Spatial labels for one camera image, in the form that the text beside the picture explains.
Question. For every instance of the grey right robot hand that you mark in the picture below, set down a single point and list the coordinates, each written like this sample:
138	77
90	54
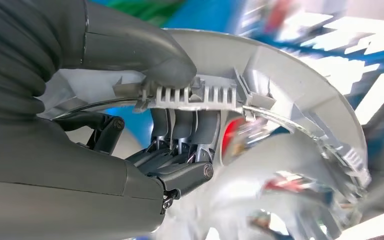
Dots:
62	182

